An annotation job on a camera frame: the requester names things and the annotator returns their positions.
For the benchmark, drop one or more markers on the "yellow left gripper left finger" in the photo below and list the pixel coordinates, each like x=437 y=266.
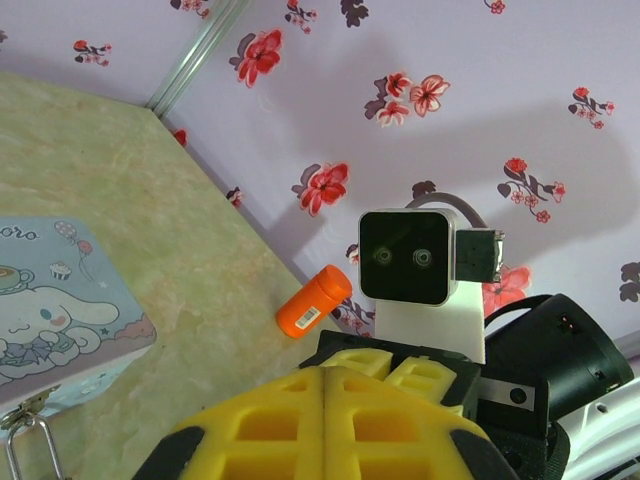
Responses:
x=260 y=430

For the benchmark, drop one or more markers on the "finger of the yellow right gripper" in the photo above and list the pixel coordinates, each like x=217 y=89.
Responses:
x=357 y=361
x=425 y=377

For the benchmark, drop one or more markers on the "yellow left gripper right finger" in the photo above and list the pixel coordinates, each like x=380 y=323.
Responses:
x=395 y=440

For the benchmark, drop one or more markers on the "silver padlock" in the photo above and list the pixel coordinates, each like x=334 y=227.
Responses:
x=50 y=445

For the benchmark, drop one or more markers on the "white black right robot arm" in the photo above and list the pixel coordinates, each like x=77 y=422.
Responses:
x=605 y=430

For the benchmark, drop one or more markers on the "orange plastic bottle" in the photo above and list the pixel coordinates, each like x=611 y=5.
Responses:
x=312 y=302

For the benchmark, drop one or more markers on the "silver tin box latch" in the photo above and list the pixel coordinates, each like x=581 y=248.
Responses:
x=27 y=405

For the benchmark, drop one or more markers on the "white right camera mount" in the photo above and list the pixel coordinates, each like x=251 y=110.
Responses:
x=430 y=330

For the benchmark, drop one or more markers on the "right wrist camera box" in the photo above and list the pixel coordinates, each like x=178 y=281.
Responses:
x=405 y=257

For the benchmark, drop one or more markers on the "aluminium frame post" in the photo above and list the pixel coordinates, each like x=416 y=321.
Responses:
x=197 y=55

